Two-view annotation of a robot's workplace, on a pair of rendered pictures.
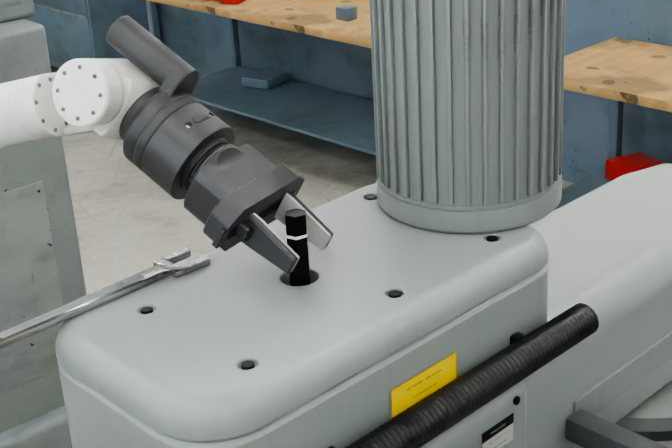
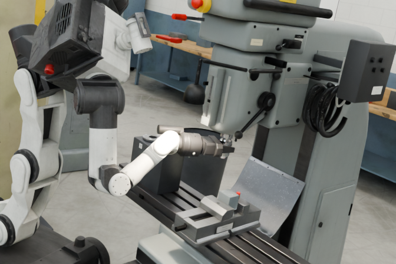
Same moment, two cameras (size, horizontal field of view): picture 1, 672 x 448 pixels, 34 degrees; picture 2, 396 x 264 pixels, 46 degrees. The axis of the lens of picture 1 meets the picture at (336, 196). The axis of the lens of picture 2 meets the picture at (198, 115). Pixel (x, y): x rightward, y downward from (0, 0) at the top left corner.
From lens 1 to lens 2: 0.96 m
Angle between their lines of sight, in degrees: 7
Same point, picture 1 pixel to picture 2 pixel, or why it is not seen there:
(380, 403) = not seen: outside the picture
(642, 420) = (333, 73)
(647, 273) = (343, 27)
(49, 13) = not seen: hidden behind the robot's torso
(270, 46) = (182, 66)
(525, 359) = (313, 9)
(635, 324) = (337, 39)
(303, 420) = not seen: outside the picture
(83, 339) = not seen: outside the picture
